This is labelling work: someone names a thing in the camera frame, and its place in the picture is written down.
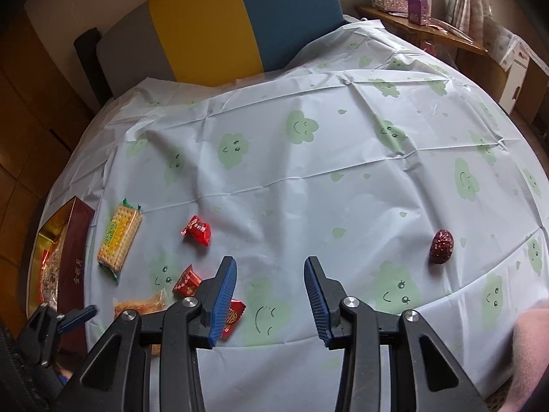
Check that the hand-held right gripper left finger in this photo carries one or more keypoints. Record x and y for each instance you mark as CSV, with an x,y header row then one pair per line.
x,y
223,304

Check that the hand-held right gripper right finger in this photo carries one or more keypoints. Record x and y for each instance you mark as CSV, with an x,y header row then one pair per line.
x,y
315,304

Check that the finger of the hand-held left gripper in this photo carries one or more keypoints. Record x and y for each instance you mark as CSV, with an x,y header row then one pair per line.
x,y
79,316

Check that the dark red gift box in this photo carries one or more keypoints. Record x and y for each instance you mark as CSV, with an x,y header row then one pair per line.
x,y
75,257

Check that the clear packet of orange pastry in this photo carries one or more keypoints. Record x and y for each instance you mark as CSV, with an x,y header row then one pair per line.
x,y
137,304

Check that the green and yellow cracker packet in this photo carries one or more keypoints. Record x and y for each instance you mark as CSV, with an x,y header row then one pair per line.
x,y
118,240

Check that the white tablecloth with green clouds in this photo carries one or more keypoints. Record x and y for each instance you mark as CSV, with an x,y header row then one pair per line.
x,y
321,189

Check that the dried red date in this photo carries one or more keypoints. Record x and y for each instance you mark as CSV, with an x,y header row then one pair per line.
x,y
441,246

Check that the pink clothing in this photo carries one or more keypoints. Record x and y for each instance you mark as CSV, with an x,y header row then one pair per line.
x,y
532,352

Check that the yellow blue and grey chair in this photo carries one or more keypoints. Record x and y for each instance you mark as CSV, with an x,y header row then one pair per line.
x,y
201,30

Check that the wooden side table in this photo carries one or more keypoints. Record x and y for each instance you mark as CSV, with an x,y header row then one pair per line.
x,y
480,73

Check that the small purple box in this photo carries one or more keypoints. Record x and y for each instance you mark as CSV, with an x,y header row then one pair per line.
x,y
418,8

